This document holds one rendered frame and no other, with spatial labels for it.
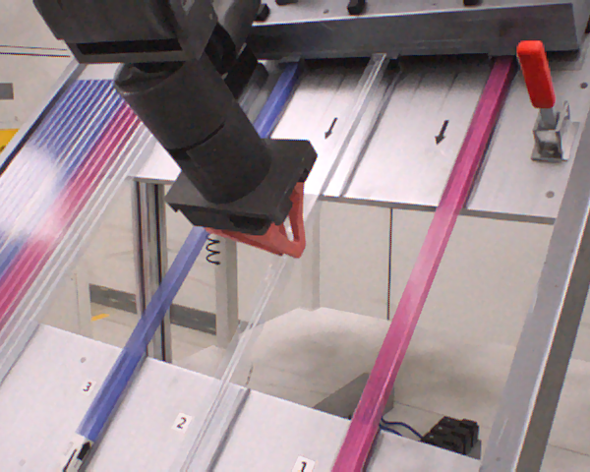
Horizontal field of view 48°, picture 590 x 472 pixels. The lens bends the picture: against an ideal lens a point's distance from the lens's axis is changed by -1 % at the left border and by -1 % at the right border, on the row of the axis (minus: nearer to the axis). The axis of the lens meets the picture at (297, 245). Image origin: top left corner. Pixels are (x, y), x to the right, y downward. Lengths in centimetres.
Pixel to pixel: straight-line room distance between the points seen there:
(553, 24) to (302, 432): 37
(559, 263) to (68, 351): 42
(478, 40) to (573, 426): 60
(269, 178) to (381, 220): 205
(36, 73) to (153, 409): 141
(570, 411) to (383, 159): 60
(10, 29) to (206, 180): 143
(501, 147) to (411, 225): 190
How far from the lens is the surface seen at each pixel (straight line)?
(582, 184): 51
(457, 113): 60
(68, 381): 62
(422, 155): 57
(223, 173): 44
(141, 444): 54
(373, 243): 253
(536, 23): 59
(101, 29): 38
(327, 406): 91
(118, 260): 350
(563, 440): 99
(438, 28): 62
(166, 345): 117
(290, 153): 46
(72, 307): 199
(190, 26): 38
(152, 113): 41
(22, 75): 185
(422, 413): 101
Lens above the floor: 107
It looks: 13 degrees down
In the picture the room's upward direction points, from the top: straight up
